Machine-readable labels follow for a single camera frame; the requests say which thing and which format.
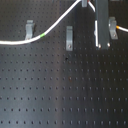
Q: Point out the right grey cable clip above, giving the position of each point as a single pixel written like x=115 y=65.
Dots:
x=112 y=28

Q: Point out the top grey cable clip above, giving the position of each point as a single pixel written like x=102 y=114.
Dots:
x=84 y=3

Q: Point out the grey cable clip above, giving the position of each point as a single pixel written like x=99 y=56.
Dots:
x=29 y=29
x=112 y=28
x=84 y=3
x=69 y=38

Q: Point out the middle grey cable clip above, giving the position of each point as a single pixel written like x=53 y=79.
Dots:
x=69 y=38

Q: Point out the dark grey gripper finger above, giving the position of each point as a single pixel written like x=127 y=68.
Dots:
x=101 y=24

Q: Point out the left grey cable clip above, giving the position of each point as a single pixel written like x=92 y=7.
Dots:
x=29 y=29

